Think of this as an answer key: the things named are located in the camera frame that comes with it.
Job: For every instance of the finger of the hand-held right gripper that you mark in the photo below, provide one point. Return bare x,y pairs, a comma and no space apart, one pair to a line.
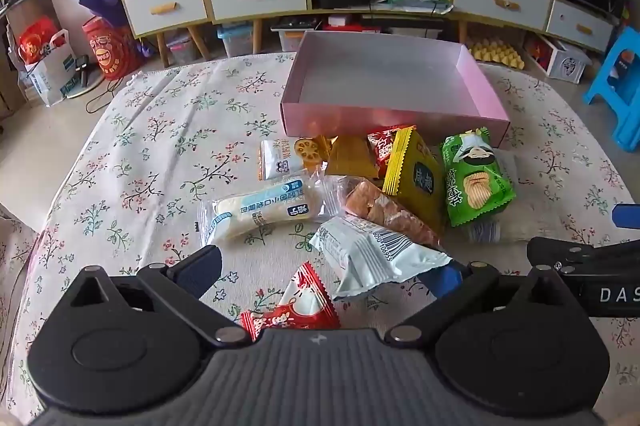
627,216
555,253

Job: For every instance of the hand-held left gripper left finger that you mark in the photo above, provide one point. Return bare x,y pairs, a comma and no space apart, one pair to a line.
200,268

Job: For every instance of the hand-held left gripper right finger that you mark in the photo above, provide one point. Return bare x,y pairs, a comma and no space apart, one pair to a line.
441,280

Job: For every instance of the pale blue biscuit packet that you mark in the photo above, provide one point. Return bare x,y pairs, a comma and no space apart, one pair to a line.
370,256

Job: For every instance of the white bread roll packet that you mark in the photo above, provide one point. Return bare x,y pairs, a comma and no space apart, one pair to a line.
260,211

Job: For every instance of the clear biscuit packet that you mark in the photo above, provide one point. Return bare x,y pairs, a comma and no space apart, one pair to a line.
380,208

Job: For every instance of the yellow snack packet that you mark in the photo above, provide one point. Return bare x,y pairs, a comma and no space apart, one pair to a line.
417,186

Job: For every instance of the green potato chip packet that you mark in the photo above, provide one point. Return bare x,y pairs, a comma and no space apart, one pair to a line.
475,186

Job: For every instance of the small red cartoon snack packet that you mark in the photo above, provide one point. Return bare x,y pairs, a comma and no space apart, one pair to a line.
300,306

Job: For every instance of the white lotus root packet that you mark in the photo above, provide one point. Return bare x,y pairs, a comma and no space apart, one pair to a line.
280,158

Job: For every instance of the red white-lettered snack packet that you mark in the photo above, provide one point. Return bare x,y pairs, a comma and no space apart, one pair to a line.
382,145

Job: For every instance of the gold foil snack packet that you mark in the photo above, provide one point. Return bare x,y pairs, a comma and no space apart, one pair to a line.
350,158

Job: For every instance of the pink cardboard box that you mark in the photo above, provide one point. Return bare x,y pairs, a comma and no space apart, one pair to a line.
380,70

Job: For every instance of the floral tablecloth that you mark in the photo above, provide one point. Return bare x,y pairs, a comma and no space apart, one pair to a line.
150,155

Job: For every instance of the blue plastic stool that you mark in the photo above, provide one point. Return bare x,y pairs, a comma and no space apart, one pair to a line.
615,85

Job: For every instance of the white and red box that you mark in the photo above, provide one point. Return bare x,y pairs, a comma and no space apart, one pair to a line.
562,58

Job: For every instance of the yellow egg tray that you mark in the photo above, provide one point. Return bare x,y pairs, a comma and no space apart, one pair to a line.
495,53

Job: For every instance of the clear plastic storage bin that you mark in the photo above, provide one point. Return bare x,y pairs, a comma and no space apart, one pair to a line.
236,39

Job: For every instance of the red gift bag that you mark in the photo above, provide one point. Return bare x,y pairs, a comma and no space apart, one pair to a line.
111,48
37,38

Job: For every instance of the white shopping bag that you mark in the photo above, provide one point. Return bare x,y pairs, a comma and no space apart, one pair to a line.
50,75

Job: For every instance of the wooden desk with shelf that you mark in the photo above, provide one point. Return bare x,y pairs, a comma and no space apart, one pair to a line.
27,5

